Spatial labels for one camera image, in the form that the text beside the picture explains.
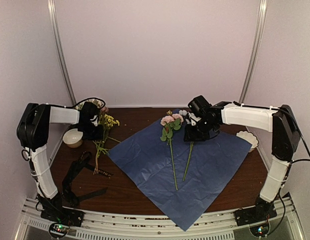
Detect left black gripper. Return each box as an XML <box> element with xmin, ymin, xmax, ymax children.
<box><xmin>78</xmin><ymin>121</ymin><xmax>104</xmax><ymax>141</ymax></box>

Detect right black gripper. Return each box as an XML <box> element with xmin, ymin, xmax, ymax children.
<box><xmin>185</xmin><ymin>117</ymin><xmax>217</xmax><ymax>142</ymax></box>

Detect yellow flower bunch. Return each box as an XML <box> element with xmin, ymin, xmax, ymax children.
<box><xmin>93</xmin><ymin>113</ymin><xmax>120</xmax><ymax>175</ymax></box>

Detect light blue flower stem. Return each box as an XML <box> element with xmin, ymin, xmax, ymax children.
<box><xmin>179</xmin><ymin>110</ymin><xmax>194</xmax><ymax>182</ymax></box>

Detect pink rose stem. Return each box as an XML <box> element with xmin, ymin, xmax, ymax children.
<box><xmin>160</xmin><ymin>110</ymin><xmax>184</xmax><ymax>191</ymax></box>

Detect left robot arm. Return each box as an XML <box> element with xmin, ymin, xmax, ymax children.
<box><xmin>16</xmin><ymin>97</ymin><xmax>107</xmax><ymax>222</ymax></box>

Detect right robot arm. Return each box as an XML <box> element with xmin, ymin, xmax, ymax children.
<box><xmin>184</xmin><ymin>95</ymin><xmax>310</xmax><ymax>221</ymax></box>

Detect small white bowl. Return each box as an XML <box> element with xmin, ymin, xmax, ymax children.
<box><xmin>62</xmin><ymin>128</ymin><xmax>83</xmax><ymax>149</ymax></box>

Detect black ribbon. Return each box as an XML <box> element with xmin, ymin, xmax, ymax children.
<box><xmin>60</xmin><ymin>150</ymin><xmax>114</xmax><ymax>207</ymax></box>

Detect blue wrapping paper sheet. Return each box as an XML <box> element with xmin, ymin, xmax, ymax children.
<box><xmin>110</xmin><ymin>108</ymin><xmax>256</xmax><ymax>230</ymax></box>

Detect scalloped white dish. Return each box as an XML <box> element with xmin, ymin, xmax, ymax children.
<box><xmin>236</xmin><ymin>131</ymin><xmax>259</xmax><ymax>153</ymax></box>

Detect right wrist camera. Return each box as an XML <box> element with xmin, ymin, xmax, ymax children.
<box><xmin>185</xmin><ymin>112</ymin><xmax>201</xmax><ymax>126</ymax></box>

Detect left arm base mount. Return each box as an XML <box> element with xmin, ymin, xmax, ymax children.
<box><xmin>40</xmin><ymin>208</ymin><xmax>85</xmax><ymax>239</ymax></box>

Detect left aluminium frame post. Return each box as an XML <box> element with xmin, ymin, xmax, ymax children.
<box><xmin>47</xmin><ymin>0</ymin><xmax>76</xmax><ymax>104</ymax></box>

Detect aluminium frame post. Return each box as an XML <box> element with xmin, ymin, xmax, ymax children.
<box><xmin>239</xmin><ymin>0</ymin><xmax>268</xmax><ymax>104</ymax></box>
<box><xmin>47</xmin><ymin>0</ymin><xmax>76</xmax><ymax>104</ymax></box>

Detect aluminium front rail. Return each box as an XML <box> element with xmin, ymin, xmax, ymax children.
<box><xmin>19</xmin><ymin>196</ymin><xmax>301</xmax><ymax>240</ymax></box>

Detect right aluminium frame post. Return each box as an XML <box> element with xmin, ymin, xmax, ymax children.
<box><xmin>239</xmin><ymin>0</ymin><xmax>268</xmax><ymax>104</ymax></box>

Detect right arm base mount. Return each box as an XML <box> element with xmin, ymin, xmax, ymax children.
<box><xmin>234</xmin><ymin>197</ymin><xmax>277</xmax><ymax>238</ymax></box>

